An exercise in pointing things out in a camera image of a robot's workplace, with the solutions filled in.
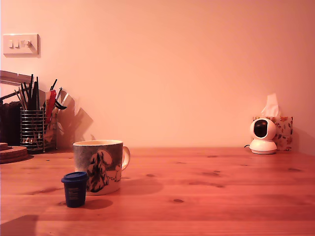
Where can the blue coffee capsule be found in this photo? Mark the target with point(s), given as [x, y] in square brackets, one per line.
[73, 194]

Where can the winter print ceramic mug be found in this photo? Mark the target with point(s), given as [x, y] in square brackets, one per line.
[98, 152]

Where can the metal tongs with black tip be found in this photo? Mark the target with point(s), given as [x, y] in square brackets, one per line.
[60, 106]

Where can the red kitchen tool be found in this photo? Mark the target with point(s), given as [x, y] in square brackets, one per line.
[50, 105]

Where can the pale flat kitchen tool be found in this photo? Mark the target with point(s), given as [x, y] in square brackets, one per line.
[50, 134]

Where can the white tissue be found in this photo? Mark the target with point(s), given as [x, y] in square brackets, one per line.
[270, 105]

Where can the black flat spatula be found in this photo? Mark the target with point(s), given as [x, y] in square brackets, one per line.
[35, 98]

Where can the floral tissue box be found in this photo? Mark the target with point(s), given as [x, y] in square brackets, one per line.
[285, 132]

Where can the thin black stick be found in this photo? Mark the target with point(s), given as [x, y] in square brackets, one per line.
[31, 83]

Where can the black chopstick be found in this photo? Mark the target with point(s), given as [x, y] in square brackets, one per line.
[25, 96]

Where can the wooden chopstick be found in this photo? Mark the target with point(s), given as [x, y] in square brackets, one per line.
[21, 102]

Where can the large round cork trivet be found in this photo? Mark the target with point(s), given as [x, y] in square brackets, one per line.
[14, 155]

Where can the dark ribbed basket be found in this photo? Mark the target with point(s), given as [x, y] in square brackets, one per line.
[9, 123]

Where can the dark metal rod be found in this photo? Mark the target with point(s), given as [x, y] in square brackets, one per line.
[9, 96]

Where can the small cork trivet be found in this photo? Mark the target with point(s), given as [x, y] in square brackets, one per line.
[3, 145]

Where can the small white round camera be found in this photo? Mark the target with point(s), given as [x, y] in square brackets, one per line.
[262, 147]

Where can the white wall switch plate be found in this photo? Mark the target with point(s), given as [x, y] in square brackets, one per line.
[34, 49]

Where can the grey shelf rail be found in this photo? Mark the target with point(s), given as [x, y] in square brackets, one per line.
[12, 76]

